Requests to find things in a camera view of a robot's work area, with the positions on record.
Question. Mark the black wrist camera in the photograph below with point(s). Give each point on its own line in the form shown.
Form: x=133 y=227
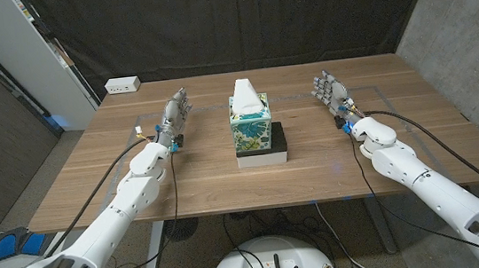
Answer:
x=339 y=121
x=179 y=140

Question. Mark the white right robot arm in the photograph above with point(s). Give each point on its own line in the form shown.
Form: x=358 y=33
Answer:
x=428 y=190

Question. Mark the blue and black pad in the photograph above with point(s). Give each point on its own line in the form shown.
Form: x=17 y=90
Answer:
x=6 y=245

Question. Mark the teal floral tissue box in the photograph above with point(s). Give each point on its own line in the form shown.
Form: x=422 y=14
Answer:
x=252 y=132

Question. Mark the white power strip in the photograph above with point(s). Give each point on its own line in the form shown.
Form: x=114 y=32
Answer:
x=122 y=85

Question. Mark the black round floor fan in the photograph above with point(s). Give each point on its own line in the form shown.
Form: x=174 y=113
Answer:
x=181 y=228

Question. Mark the white tissue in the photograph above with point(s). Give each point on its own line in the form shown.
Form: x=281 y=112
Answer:
x=246 y=95

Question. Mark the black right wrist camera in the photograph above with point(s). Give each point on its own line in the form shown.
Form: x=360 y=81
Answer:
x=339 y=121

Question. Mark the white cabinet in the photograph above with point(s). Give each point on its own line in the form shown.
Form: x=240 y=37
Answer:
x=21 y=54

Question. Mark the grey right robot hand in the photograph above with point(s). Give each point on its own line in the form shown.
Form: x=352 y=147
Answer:
x=337 y=92

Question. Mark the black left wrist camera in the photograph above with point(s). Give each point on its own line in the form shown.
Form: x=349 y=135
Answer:
x=179 y=140

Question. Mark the grey table leg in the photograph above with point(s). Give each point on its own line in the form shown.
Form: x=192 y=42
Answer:
x=382 y=226

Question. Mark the white table leg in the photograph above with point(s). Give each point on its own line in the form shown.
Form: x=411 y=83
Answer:
x=155 y=245

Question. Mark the black foam block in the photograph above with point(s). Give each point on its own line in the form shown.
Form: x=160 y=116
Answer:
x=279 y=139

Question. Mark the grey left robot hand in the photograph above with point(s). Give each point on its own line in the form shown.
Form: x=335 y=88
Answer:
x=172 y=114

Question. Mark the white base block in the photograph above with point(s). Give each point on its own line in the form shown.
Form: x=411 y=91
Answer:
x=262 y=159

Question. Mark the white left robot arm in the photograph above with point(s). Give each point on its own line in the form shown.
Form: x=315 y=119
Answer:
x=110 y=219

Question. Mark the black curtain backdrop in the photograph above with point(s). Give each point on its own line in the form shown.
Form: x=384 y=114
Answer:
x=232 y=19

